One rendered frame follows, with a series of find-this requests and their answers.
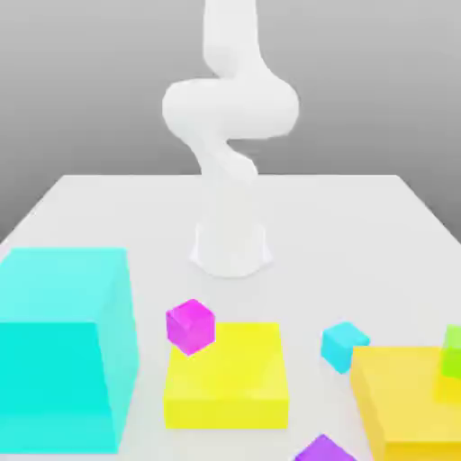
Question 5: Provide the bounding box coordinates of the small cyan cube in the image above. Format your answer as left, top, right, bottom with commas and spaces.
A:
320, 321, 372, 375

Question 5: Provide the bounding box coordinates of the small purple cube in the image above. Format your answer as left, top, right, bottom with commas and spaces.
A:
294, 433, 357, 461

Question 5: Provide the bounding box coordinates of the large yellow box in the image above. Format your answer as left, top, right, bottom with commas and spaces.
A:
163, 321, 291, 430

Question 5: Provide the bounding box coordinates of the small yellow cube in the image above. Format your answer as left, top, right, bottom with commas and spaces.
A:
432, 370, 461, 407

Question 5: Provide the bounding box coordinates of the small green cube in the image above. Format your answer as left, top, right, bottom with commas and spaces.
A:
440, 323, 461, 380

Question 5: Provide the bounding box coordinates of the large cyan box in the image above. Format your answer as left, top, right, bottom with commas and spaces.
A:
0, 247, 140, 456

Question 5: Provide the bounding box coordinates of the small magenta cube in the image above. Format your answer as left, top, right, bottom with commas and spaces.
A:
165, 298, 217, 357

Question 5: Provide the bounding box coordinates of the large orange box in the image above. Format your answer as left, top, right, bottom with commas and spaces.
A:
349, 345, 461, 461

